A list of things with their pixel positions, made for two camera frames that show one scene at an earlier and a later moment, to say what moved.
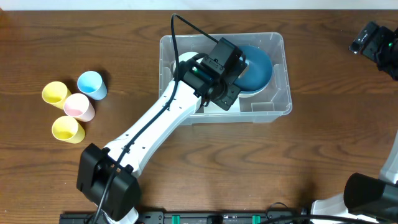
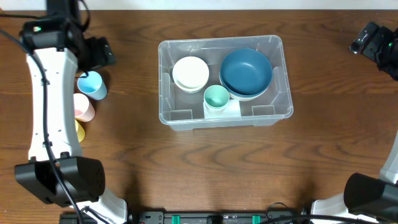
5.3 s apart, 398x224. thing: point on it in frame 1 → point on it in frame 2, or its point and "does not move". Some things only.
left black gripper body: x=236 y=86 → x=101 y=54
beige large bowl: x=242 y=95 → x=244 y=98
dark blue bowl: x=258 y=73 does not move
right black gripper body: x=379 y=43 does not move
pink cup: x=78 y=105 does not move
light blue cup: x=91 y=83 does not move
